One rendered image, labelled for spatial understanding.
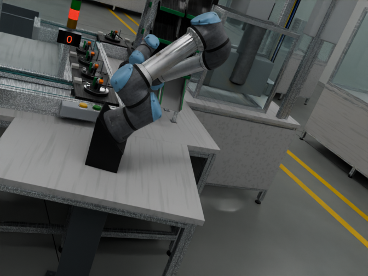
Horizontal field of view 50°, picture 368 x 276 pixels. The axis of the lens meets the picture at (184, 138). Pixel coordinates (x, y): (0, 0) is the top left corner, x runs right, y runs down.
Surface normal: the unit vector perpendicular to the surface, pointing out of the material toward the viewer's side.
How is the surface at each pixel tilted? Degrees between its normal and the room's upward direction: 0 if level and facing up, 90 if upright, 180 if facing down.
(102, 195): 0
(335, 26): 90
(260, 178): 90
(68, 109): 90
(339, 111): 90
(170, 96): 45
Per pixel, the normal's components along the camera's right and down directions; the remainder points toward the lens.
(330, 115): -0.85, -0.08
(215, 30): 0.45, 0.27
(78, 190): 0.32, -0.87
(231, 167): 0.29, 0.48
